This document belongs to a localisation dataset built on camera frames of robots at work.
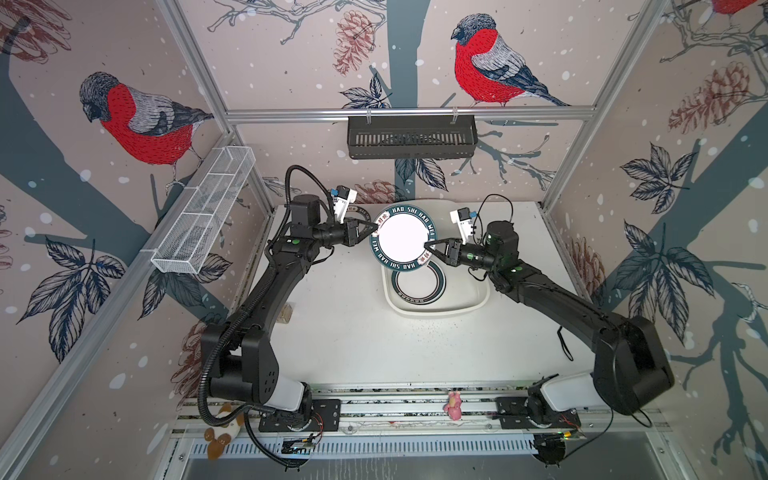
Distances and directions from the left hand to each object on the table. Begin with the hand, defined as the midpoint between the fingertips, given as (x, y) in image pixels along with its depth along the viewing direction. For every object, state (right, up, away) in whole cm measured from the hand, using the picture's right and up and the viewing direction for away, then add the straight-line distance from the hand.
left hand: (380, 222), depth 76 cm
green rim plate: (-13, +6, +45) cm, 47 cm away
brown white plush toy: (-38, -51, -7) cm, 63 cm away
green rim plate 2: (+5, -5, +1) cm, 7 cm away
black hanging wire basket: (+10, +31, +28) cm, 43 cm away
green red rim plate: (+13, -20, +19) cm, 31 cm away
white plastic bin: (+28, -21, +21) cm, 41 cm away
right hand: (+13, -5, +2) cm, 14 cm away
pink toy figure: (+18, -46, -3) cm, 50 cm away
